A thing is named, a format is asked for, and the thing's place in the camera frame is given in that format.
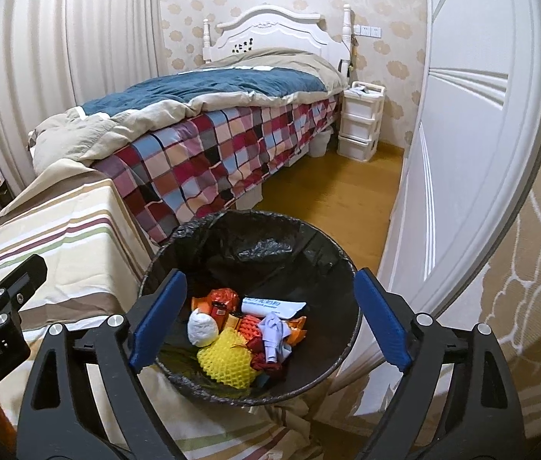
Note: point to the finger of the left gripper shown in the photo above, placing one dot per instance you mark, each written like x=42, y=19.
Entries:
x=20, y=285

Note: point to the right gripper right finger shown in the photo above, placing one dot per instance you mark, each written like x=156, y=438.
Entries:
x=455, y=398

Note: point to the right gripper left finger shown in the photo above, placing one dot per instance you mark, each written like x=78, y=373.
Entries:
x=59, y=418

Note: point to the red bottle black cap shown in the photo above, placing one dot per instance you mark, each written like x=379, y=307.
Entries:
x=224, y=315

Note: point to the lilac cloth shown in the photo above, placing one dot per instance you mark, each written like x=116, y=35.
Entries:
x=274, y=332

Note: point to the white blue plastic package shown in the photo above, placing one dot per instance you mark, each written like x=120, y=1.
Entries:
x=263, y=307

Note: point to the red orange snack wrapper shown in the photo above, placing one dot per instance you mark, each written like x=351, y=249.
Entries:
x=259, y=363

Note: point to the black lined trash bin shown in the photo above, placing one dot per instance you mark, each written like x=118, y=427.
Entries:
x=274, y=263

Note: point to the striped cloth covered table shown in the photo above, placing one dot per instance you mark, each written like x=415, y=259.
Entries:
x=96, y=255

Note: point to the yellow foam fruit net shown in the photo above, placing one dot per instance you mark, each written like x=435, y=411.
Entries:
x=227, y=360

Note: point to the orange red wrapper in bin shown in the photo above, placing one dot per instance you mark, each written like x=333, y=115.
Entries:
x=248, y=326

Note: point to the plaid bed sheet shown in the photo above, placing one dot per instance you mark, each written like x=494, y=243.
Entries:
x=204, y=164

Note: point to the white wardrobe door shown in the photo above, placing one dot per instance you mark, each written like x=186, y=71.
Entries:
x=474, y=150

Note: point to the white pleated curtain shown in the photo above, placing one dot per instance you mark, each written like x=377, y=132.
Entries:
x=55, y=54

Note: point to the small white bucket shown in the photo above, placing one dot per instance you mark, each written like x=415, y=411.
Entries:
x=318, y=143

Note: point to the white plastic drawer unit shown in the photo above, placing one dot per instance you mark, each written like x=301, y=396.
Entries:
x=361, y=116

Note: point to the blue beige duvet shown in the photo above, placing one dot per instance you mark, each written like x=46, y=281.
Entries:
x=269, y=77

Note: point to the white wooden headboard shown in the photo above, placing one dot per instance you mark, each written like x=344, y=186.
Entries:
x=272, y=26

